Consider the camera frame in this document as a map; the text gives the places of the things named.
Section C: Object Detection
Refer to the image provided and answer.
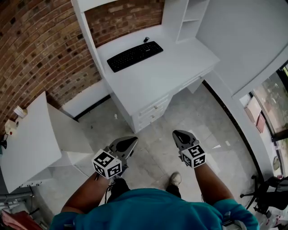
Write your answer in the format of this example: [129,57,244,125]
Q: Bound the beige box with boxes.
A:
[244,95,263,124]

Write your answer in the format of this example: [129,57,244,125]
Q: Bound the person's left forearm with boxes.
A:
[60,172,113,214]

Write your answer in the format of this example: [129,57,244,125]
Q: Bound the white side table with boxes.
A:
[0,91,63,194]

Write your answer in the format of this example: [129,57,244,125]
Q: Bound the person's teal shirt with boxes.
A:
[49,188,259,230]

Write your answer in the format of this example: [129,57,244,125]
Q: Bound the person's right forearm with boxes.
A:
[194,164,234,204]

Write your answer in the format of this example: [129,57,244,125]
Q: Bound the pink book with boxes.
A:
[256,113,267,133]

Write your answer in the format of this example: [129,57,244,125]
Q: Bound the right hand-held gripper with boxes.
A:
[172,130,207,168]

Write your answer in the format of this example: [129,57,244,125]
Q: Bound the black office chair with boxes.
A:
[239,175,288,217]

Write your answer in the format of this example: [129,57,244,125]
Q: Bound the white desk drawer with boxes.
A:
[137,110,166,131]

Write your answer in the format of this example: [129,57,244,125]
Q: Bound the black framed window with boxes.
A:
[252,65,288,141]

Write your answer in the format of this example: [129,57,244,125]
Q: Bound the person's black trousers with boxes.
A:
[107,178,182,203]

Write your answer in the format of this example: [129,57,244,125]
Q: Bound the white wide drawer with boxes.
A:
[179,66,214,92]

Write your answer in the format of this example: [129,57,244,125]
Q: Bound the white box with red button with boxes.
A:
[4,119,18,137]

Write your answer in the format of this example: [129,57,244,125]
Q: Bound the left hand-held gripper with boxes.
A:
[91,136,139,180]

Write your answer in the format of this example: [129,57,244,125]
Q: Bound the white narrow drawer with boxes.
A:
[137,94,170,115]

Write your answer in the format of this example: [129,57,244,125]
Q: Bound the person's grey shoe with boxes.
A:
[170,172,182,187]

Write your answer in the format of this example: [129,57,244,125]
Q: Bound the black keyboard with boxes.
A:
[107,40,164,73]

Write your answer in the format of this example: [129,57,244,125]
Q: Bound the white desk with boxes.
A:
[72,0,221,134]

